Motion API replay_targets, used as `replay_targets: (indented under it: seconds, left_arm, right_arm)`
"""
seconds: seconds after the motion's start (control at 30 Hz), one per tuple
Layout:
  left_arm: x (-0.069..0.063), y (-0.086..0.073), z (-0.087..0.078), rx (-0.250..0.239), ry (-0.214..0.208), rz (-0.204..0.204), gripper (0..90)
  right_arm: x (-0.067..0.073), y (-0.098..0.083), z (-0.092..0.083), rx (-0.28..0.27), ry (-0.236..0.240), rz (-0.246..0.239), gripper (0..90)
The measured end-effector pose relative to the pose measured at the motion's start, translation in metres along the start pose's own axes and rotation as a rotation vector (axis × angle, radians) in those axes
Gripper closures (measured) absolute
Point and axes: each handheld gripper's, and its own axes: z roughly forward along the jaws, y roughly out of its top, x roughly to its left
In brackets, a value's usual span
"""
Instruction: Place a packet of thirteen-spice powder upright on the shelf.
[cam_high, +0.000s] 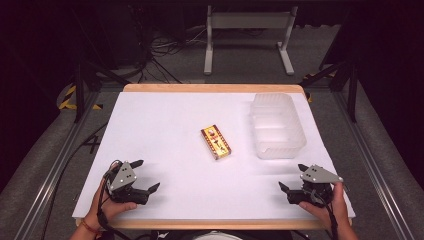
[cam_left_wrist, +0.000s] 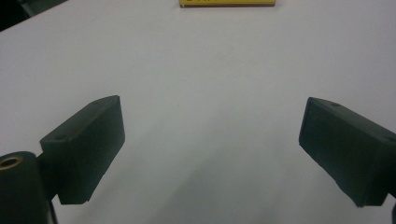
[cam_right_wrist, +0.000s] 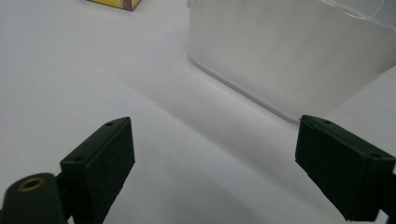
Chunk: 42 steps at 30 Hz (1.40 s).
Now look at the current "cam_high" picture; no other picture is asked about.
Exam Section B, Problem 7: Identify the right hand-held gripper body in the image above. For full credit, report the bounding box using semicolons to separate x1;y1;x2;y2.
286;164;344;208

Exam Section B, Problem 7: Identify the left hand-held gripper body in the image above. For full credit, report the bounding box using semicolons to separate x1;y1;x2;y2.
104;160;150;206

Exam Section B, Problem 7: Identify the clear plastic container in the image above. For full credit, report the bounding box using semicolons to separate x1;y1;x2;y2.
249;92;308;160

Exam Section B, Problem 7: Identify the yellow and red snack box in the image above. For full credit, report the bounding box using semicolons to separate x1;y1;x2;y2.
200;124;233;161

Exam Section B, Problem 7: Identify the person's left hand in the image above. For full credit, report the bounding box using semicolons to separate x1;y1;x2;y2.
83;178;139;232

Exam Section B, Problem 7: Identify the person's right hand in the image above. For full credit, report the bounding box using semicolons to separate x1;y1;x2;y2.
298;182;352;231

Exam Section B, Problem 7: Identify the white table sheet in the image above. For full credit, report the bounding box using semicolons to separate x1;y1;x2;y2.
71;91;356;221

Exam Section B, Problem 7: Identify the person's white clothing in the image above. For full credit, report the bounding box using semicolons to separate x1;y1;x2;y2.
192;230;244;240

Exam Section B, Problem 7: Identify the black metal stand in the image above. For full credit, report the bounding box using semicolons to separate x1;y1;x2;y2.
300;60;360;123
73;59;132;124

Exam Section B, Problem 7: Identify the yellow and black hazard tape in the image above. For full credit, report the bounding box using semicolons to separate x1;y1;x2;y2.
58;84;103;111

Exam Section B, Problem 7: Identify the white metal stand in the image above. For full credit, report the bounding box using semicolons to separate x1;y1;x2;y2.
203;4;299;76

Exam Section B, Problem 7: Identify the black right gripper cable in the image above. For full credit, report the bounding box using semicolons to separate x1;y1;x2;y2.
313;189;340;240

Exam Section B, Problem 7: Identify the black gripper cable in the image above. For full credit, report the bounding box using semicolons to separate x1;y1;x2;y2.
96;159;134;240
313;189;340;240

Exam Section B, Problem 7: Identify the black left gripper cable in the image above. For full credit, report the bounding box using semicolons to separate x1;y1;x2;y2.
96;159;134;240

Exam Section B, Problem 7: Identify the black floor cable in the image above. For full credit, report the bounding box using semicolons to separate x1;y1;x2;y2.
39;122;109;240

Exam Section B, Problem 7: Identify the aluminium rail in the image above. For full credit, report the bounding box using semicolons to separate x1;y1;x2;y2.
13;90;102;240
333;90;416;240

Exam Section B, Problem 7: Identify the red bracelet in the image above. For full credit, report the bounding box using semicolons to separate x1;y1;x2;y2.
81;219;100;235

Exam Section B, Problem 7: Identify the bundle of floor cables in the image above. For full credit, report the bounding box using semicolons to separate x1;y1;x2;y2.
131;24;209;85

